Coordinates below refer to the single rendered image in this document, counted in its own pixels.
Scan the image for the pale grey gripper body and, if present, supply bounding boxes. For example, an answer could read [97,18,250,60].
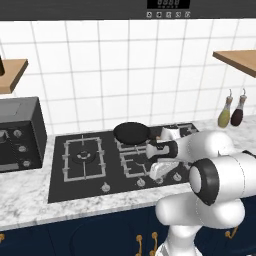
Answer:
[148,160,184,181]

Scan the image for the grey burner grate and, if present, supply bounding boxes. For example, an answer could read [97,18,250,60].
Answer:
[62,134,108,183]
[114,134,158,179]

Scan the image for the black frying pan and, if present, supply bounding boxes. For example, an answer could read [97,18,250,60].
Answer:
[112,121,152,146]

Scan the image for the black gas hob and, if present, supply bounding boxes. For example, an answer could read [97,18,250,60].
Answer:
[47,122,201,204]

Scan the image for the navy cupboard door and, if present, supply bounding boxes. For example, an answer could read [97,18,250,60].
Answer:
[196,195,256,256]
[68,209,158,256]
[0,222,72,256]

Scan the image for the dark red vinegar bottle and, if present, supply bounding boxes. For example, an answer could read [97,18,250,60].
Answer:
[230,88,248,128]

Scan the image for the black toaster oven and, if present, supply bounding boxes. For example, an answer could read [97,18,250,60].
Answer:
[0,96,48,174]

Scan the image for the dark range hood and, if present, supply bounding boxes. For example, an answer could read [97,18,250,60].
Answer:
[0,0,256,21]

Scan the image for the wooden wall shelf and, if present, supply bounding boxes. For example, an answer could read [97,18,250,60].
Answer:
[0,58,30,95]
[212,49,256,79]

